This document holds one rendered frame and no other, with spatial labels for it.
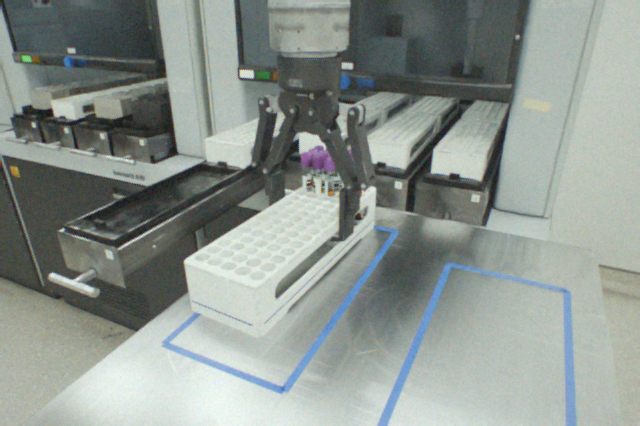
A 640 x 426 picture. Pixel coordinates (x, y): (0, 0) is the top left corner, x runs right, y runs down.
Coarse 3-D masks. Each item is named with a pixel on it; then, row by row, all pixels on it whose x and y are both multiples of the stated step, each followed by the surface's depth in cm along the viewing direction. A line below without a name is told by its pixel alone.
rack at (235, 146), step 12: (276, 120) 112; (228, 132) 101; (240, 132) 100; (252, 132) 101; (276, 132) 103; (216, 144) 94; (228, 144) 93; (240, 144) 92; (252, 144) 95; (216, 156) 95; (228, 156) 94; (240, 156) 93
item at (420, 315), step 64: (384, 256) 60; (448, 256) 60; (512, 256) 60; (576, 256) 60; (192, 320) 48; (320, 320) 48; (384, 320) 48; (448, 320) 48; (512, 320) 48; (576, 320) 48; (128, 384) 40; (192, 384) 40; (256, 384) 40; (320, 384) 40; (384, 384) 40; (448, 384) 40; (512, 384) 40; (576, 384) 40
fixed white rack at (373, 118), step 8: (368, 112) 119; (376, 112) 119; (368, 120) 112; (376, 120) 121; (344, 128) 104; (368, 128) 119; (376, 128) 119; (304, 136) 100; (312, 136) 99; (344, 136) 100; (304, 144) 101; (312, 144) 100; (320, 144) 99
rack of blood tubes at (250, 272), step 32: (256, 224) 56; (288, 224) 56; (320, 224) 56; (192, 256) 48; (224, 256) 50; (256, 256) 48; (288, 256) 48; (320, 256) 59; (192, 288) 48; (224, 288) 45; (256, 288) 43; (288, 288) 53; (224, 320) 48; (256, 320) 45
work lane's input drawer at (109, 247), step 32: (160, 192) 85; (192, 192) 85; (224, 192) 86; (256, 192) 97; (64, 224) 70; (96, 224) 69; (128, 224) 73; (160, 224) 72; (192, 224) 79; (64, 256) 72; (96, 256) 68; (128, 256) 67; (96, 288) 65
